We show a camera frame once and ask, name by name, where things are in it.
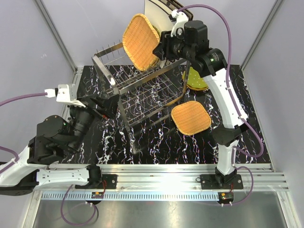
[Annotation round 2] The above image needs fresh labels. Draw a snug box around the green polka dot plate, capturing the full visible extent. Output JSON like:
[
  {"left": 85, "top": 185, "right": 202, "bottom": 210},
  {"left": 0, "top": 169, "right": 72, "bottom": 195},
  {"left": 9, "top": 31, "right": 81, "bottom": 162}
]
[{"left": 187, "top": 67, "right": 208, "bottom": 88}]

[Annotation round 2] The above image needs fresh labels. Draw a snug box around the aluminium mounting rail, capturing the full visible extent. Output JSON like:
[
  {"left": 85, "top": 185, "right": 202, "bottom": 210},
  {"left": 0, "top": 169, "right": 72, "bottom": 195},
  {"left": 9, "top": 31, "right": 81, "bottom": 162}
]
[{"left": 30, "top": 163, "right": 289, "bottom": 202}]

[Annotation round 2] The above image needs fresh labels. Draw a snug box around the orange polka dot plate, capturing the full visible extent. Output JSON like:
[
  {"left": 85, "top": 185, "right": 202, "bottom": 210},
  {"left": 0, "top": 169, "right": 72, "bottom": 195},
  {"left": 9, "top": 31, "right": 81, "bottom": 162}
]
[{"left": 181, "top": 71, "right": 209, "bottom": 91}]

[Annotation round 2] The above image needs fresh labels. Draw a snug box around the woven wicker tray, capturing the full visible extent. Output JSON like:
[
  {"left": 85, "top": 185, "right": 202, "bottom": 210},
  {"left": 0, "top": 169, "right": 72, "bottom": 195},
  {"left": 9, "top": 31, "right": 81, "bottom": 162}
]
[
  {"left": 122, "top": 13, "right": 160, "bottom": 71},
  {"left": 171, "top": 101, "right": 211, "bottom": 136}
]

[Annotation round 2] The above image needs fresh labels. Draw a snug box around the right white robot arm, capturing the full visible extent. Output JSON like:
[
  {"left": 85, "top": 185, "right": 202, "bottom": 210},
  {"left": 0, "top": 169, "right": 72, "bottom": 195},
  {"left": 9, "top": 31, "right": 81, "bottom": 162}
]
[{"left": 153, "top": 20, "right": 248, "bottom": 189}]

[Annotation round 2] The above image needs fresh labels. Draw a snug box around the cream black-rimmed square plate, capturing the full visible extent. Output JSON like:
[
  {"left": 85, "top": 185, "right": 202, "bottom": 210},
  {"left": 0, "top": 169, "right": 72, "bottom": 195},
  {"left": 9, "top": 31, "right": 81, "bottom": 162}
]
[{"left": 143, "top": 0, "right": 175, "bottom": 68}]

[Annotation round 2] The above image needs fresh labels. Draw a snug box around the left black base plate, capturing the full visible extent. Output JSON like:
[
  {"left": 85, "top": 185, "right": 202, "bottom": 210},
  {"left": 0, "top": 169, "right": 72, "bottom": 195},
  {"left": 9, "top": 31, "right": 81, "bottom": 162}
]
[{"left": 75, "top": 174, "right": 118, "bottom": 190}]

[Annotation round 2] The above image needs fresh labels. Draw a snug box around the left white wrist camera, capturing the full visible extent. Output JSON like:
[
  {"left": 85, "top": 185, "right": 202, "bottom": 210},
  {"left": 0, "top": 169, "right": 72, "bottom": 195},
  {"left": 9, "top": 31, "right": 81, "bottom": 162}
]
[{"left": 44, "top": 84, "right": 86, "bottom": 108}]

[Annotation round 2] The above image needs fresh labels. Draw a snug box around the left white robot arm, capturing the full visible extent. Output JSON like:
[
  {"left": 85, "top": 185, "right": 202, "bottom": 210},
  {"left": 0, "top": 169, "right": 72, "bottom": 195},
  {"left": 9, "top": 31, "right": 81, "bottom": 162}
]
[{"left": 0, "top": 95, "right": 120, "bottom": 196}]

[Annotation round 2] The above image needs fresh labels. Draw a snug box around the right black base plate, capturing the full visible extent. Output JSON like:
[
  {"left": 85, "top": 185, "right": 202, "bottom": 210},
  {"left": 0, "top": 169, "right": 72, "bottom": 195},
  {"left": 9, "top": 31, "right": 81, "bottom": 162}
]
[{"left": 196, "top": 174, "right": 244, "bottom": 190}]

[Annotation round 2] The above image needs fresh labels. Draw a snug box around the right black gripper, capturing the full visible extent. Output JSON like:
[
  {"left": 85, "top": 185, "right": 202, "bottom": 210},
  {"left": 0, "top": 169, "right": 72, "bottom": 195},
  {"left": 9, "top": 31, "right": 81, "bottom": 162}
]
[{"left": 152, "top": 29, "right": 194, "bottom": 62}]

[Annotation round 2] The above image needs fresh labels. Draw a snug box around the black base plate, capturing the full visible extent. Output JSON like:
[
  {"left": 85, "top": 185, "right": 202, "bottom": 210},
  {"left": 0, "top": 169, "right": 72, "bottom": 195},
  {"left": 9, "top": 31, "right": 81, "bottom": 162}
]
[
  {"left": 196, "top": 174, "right": 244, "bottom": 190},
  {"left": 75, "top": 174, "right": 118, "bottom": 190}
]

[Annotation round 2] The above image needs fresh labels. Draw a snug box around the dark brown square plate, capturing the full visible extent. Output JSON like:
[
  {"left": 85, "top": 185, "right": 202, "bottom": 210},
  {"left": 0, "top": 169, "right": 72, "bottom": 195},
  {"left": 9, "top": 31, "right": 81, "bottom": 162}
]
[{"left": 166, "top": 0, "right": 193, "bottom": 20}]

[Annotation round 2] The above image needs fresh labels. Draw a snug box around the stainless steel dish rack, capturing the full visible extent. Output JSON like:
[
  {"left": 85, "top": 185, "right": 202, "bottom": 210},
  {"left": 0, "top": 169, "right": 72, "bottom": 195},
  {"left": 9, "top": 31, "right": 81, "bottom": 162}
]
[{"left": 92, "top": 43, "right": 190, "bottom": 153}]

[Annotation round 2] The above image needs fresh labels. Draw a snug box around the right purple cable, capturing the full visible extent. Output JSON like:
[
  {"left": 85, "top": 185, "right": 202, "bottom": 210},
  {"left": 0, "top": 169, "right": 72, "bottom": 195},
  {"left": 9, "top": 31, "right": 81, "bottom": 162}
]
[{"left": 177, "top": 4, "right": 265, "bottom": 206}]

